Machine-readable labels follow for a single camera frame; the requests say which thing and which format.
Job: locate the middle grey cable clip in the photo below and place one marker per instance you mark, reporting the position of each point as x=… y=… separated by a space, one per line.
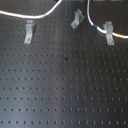
x=78 y=19

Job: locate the grey cable clip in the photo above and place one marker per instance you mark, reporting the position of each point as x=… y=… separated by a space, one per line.
x=108 y=27
x=78 y=19
x=29 y=31

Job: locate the left grey cable clip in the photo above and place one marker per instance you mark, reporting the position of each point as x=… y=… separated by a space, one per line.
x=29 y=31

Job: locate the right grey cable clip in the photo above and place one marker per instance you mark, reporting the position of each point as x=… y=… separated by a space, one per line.
x=108 y=27

